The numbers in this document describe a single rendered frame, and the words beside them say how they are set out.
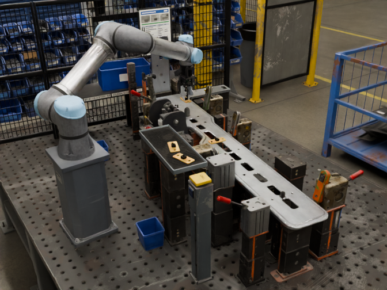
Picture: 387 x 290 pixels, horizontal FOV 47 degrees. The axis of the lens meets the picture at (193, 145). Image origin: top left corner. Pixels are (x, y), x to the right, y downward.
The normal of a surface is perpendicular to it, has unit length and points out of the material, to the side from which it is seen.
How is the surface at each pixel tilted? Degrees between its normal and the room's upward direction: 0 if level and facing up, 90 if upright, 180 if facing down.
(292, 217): 0
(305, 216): 0
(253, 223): 90
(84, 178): 90
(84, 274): 0
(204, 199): 90
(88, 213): 90
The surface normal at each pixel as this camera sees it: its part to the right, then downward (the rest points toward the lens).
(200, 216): 0.44, 0.41
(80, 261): -0.01, -0.88
